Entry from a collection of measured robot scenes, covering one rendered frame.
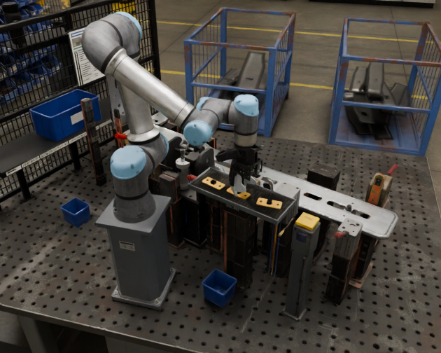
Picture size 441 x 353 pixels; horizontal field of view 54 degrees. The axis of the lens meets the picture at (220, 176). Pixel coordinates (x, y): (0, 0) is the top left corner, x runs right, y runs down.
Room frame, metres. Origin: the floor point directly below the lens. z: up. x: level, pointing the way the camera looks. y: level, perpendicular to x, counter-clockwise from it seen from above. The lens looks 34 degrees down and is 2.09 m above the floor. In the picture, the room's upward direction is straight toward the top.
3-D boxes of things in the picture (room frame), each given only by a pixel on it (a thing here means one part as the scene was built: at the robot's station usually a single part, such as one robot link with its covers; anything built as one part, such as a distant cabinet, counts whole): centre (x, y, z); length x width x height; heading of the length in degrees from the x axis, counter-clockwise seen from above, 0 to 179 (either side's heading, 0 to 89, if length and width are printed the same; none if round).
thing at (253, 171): (1.23, -0.09, 1.32); 0.09 x 0.08 x 0.12; 51
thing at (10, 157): (2.00, 0.78, 1.02); 0.90 x 0.22 x 0.03; 146
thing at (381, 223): (1.65, -0.09, 1.00); 1.38 x 0.22 x 0.02; 56
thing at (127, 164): (1.24, 0.31, 1.27); 0.13 x 0.12 x 0.14; 161
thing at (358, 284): (1.30, -0.59, 0.84); 0.18 x 0.06 x 0.29; 146
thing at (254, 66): (4.20, -0.23, 0.47); 1.20 x 0.80 x 0.95; 164
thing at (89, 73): (2.32, 0.71, 1.30); 0.23 x 0.02 x 0.31; 146
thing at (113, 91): (2.08, 0.52, 1.17); 0.12 x 0.01 x 0.34; 146
